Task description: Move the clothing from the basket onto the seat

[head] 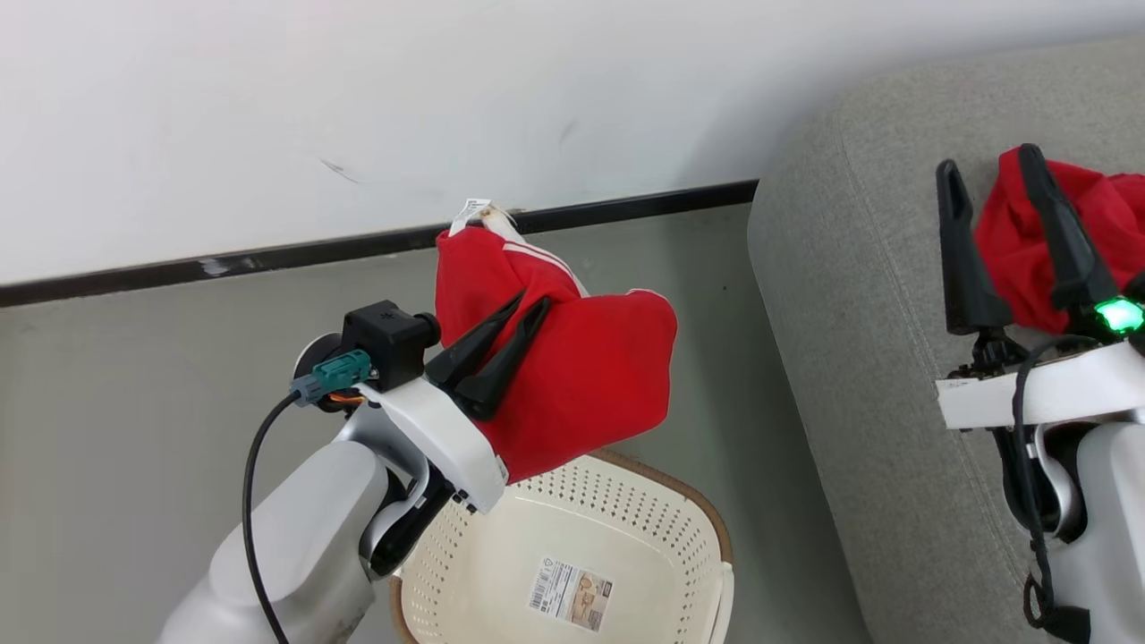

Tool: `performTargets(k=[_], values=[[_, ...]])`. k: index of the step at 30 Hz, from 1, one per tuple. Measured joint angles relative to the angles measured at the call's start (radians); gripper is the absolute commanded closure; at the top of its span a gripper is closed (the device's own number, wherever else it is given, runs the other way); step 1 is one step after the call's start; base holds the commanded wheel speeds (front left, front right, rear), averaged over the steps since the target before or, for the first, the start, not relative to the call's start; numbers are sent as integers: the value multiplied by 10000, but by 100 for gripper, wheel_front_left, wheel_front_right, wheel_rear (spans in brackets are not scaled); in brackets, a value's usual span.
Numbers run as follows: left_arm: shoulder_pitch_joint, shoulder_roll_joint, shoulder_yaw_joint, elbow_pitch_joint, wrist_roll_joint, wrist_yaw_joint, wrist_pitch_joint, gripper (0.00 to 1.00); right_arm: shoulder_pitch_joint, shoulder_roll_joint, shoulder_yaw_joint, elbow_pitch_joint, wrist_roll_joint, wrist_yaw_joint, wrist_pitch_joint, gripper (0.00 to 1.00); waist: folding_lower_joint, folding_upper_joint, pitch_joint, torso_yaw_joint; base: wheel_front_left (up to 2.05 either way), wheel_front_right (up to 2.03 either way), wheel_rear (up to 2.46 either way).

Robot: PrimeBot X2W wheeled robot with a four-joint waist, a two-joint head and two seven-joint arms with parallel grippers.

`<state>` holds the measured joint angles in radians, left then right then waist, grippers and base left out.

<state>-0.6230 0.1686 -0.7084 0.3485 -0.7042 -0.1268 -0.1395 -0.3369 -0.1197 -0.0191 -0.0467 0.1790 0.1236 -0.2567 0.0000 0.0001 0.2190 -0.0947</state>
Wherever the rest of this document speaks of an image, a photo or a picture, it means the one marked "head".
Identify red jacket with white stripes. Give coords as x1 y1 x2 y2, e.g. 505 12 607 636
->
434 199 679 485

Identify barcode sticker label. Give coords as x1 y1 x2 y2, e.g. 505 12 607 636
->
525 555 615 634

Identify plain red t-shirt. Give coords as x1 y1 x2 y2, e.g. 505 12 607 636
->
973 145 1145 337

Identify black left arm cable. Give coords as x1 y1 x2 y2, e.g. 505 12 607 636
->
242 350 373 644

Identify black wall baseboard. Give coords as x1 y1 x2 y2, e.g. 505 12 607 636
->
0 180 760 309

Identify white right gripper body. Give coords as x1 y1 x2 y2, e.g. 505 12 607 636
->
936 275 1145 431

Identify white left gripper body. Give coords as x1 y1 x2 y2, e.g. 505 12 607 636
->
358 376 510 516

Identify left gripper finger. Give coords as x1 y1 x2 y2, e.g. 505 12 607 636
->
424 290 525 388
455 298 552 422

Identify cream perforated laundry basket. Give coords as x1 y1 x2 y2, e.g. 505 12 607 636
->
387 447 736 644

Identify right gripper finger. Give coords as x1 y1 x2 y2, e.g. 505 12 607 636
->
1018 142 1121 315
936 159 1015 337

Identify grey fabric sofa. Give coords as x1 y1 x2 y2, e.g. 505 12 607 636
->
747 36 1145 644

